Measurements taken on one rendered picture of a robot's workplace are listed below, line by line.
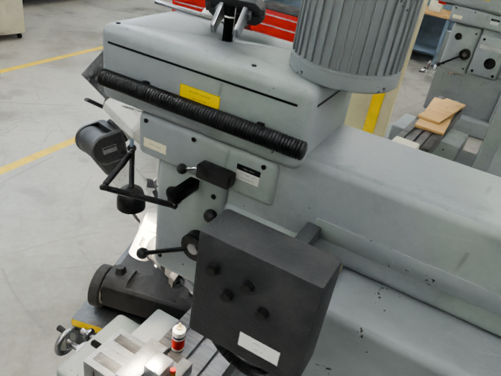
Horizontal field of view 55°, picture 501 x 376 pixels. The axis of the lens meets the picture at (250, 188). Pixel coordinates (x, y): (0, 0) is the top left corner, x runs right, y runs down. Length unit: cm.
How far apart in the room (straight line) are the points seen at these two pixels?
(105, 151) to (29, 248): 197
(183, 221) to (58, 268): 220
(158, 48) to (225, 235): 41
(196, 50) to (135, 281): 151
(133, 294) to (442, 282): 157
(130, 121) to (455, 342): 107
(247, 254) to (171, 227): 49
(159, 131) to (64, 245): 246
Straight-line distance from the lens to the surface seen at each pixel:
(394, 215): 86
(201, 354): 158
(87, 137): 157
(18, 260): 336
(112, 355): 149
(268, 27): 616
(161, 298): 219
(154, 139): 103
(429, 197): 85
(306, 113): 82
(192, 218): 109
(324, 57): 82
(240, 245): 68
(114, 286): 225
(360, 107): 279
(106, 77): 101
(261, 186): 92
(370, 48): 81
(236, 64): 87
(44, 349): 283
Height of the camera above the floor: 215
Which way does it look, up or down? 31 degrees down
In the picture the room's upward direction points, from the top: 10 degrees clockwise
